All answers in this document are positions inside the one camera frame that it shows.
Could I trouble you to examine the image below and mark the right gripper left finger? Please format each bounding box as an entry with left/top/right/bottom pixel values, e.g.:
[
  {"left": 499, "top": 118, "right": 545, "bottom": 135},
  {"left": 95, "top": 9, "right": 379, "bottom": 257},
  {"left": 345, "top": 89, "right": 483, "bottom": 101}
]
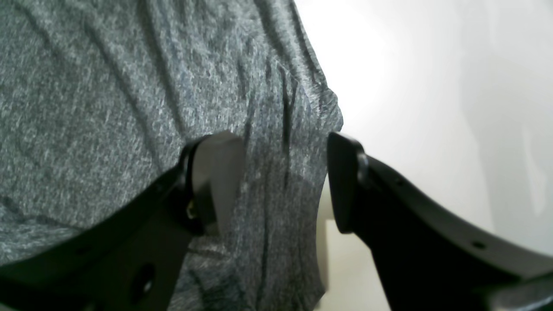
[{"left": 1, "top": 131, "right": 245, "bottom": 311}]

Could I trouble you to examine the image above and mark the grey long-sleeve T-shirt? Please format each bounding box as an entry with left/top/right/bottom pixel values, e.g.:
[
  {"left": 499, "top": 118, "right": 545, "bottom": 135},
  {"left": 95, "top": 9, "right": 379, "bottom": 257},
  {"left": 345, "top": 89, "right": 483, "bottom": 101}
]
[{"left": 0, "top": 0, "right": 343, "bottom": 311}]

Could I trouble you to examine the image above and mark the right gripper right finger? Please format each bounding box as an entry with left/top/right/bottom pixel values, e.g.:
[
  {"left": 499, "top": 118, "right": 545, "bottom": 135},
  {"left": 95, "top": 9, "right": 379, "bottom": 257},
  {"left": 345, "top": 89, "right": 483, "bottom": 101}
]
[{"left": 327, "top": 132, "right": 553, "bottom": 311}]

